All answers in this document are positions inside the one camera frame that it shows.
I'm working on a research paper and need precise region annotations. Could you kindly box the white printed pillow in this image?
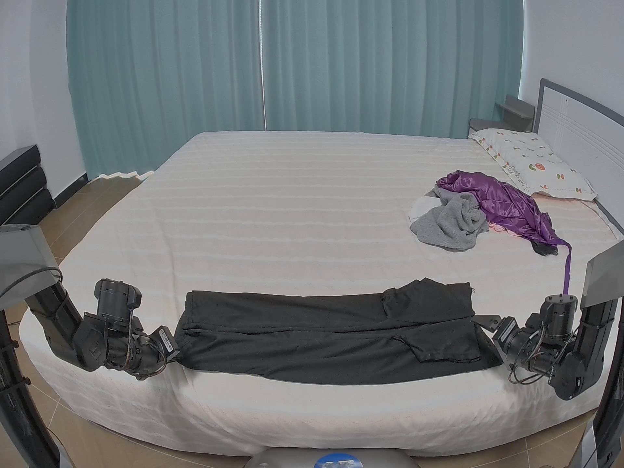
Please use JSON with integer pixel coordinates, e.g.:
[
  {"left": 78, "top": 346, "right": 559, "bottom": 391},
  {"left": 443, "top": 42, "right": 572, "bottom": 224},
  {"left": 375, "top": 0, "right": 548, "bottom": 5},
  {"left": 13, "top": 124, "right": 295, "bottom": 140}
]
[{"left": 468, "top": 128, "right": 598, "bottom": 200}]

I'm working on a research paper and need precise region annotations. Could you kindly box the pile of clothes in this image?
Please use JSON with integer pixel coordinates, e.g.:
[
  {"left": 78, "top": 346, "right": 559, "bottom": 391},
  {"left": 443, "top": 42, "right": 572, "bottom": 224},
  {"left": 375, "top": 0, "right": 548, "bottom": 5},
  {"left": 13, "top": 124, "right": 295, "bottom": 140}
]
[{"left": 409, "top": 170, "right": 573, "bottom": 293}]

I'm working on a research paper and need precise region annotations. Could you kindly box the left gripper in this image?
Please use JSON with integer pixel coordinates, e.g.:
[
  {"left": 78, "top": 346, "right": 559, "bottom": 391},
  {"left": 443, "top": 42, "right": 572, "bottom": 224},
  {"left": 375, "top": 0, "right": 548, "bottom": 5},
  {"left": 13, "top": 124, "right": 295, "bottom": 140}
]
[{"left": 140, "top": 326, "right": 182, "bottom": 379}]

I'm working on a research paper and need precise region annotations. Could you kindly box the black T-shirt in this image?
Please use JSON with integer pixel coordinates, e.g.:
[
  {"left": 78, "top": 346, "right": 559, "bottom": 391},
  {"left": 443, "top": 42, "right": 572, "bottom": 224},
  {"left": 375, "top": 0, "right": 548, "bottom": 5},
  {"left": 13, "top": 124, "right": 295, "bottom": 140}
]
[{"left": 173, "top": 277, "right": 503, "bottom": 386}]

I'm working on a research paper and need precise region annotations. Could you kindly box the blue-green curtain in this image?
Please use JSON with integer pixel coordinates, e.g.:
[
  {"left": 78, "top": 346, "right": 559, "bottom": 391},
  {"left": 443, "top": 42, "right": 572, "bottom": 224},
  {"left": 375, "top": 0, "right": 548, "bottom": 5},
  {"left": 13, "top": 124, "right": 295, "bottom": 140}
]
[
  {"left": 66, "top": 0, "right": 266, "bottom": 179},
  {"left": 261, "top": 0, "right": 527, "bottom": 140}
]

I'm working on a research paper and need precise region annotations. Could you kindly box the black chest of drawers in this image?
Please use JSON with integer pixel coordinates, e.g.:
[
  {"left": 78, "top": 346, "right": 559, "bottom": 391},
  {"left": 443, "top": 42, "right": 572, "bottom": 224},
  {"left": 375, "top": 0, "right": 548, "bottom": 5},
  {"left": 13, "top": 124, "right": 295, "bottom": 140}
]
[{"left": 0, "top": 145, "right": 53, "bottom": 225}]

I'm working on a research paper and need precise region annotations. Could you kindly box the black cable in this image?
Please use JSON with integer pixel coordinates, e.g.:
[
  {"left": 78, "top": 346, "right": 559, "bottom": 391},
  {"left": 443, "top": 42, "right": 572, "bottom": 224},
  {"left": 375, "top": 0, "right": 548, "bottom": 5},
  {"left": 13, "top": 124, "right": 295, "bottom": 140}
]
[{"left": 507, "top": 359, "right": 552, "bottom": 387}]

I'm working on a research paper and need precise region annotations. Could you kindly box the bed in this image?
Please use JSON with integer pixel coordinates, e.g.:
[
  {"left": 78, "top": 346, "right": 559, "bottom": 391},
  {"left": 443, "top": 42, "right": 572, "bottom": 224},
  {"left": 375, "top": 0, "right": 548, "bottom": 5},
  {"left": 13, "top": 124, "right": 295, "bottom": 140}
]
[{"left": 17, "top": 78, "right": 624, "bottom": 457}]

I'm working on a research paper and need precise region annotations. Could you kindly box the grey bedside table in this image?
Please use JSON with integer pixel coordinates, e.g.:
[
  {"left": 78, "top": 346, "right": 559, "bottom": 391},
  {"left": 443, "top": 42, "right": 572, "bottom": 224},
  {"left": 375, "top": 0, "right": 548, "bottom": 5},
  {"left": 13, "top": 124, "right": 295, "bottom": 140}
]
[{"left": 469, "top": 94, "right": 535, "bottom": 133}]

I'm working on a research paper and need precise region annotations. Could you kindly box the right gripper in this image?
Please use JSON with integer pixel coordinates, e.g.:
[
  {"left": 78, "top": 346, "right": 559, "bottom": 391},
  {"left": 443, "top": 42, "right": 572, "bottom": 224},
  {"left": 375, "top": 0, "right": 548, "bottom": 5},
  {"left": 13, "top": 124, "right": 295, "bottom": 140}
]
[{"left": 474, "top": 314, "right": 530, "bottom": 360}]

